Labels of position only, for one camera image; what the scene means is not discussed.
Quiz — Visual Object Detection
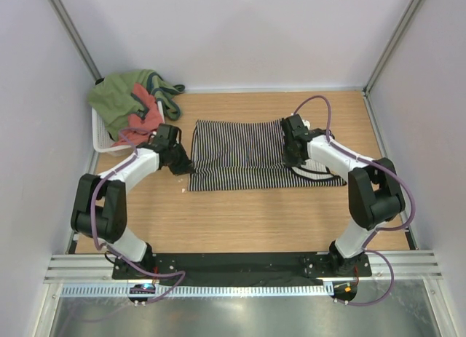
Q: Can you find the black white striped tank top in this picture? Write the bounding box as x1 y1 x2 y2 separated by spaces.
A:
188 120 346 191

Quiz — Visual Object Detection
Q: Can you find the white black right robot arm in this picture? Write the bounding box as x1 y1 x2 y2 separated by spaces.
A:
280 114 406 276

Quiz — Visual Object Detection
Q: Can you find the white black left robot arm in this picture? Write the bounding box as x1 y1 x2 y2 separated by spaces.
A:
71 124 194 279

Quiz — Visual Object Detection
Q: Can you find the salmon red tank top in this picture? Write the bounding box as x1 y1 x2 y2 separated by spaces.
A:
112 83 164 147

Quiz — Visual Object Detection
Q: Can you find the green tank top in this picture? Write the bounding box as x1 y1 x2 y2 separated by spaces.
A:
87 69 185 141

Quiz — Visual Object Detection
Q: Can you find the white plastic basket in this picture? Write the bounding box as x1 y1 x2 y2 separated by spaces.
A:
91 108 133 156

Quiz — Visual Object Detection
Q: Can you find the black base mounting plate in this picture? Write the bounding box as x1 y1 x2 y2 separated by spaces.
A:
112 252 372 286

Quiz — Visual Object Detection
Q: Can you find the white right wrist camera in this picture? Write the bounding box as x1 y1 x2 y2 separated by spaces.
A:
302 119 311 130

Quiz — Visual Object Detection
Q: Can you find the slotted grey cable duct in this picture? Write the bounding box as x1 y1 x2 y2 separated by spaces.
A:
61 282 333 298

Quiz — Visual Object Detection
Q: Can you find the aluminium frame rail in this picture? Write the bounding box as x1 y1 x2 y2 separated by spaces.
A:
44 250 443 283

